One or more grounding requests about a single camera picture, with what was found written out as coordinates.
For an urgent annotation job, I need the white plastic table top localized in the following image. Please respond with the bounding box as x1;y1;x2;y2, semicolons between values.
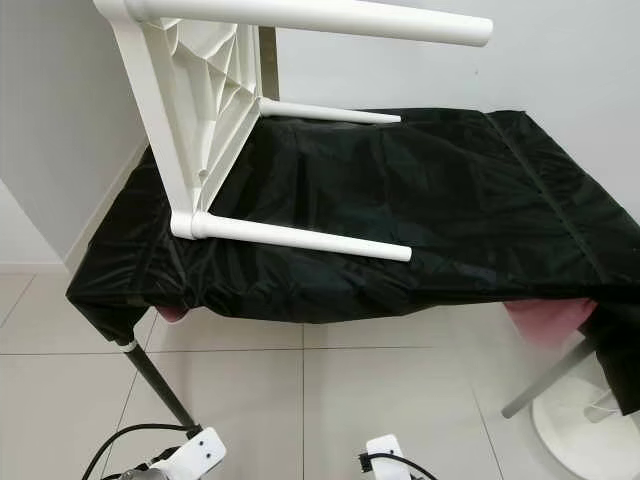
93;0;262;242

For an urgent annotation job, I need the white plastic table leg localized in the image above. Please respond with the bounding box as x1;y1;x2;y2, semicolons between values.
257;97;404;127
190;210;415;264
125;0;495;48

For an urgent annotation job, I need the black tripod leg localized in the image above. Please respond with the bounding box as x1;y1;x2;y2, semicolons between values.
116;336;197;430

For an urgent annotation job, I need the black table cloth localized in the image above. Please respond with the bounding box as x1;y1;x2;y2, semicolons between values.
65;107;640;417

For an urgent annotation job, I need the black stand pole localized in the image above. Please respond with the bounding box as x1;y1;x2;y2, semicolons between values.
501;333;603;420

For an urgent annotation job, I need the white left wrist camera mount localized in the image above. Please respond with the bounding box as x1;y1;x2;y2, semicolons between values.
158;427;228;480

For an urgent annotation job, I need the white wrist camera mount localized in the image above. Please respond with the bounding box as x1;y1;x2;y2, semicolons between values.
365;434;412;480
158;427;228;480

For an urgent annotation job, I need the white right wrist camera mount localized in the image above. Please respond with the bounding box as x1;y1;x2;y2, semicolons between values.
365;434;412;480

